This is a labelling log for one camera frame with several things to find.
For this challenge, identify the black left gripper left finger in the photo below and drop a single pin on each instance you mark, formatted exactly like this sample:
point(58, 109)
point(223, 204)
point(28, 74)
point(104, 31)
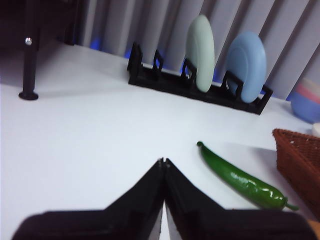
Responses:
point(112, 225)

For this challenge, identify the black plate rack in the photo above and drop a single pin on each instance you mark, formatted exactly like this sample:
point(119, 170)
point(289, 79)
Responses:
point(175, 83)

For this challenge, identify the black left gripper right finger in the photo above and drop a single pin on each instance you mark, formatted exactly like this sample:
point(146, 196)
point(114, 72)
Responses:
point(212, 225)

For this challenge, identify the brown wicker basket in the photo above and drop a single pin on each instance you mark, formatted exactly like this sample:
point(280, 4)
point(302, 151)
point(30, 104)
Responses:
point(300, 160)

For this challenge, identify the pale green plate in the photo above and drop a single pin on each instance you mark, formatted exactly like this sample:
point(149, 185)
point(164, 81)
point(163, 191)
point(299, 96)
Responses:
point(203, 55)

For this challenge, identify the pale blue plate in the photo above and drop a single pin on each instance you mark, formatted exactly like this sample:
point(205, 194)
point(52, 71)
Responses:
point(252, 67)

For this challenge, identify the white plate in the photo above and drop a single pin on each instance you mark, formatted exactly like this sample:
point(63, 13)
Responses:
point(317, 129)

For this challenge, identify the black metal shelf frame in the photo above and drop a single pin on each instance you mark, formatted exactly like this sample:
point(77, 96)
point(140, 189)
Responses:
point(30, 75)

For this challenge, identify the pink bowl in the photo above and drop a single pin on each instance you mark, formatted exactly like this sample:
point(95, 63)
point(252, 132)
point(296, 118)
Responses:
point(310, 91)

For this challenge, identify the blue bowl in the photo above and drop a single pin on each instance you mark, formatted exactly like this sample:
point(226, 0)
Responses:
point(306, 108)

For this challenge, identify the green cucumber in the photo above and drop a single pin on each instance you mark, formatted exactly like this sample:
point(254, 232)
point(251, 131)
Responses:
point(240, 181)

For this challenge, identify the cream bowl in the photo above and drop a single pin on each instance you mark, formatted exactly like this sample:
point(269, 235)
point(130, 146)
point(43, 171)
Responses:
point(312, 81)

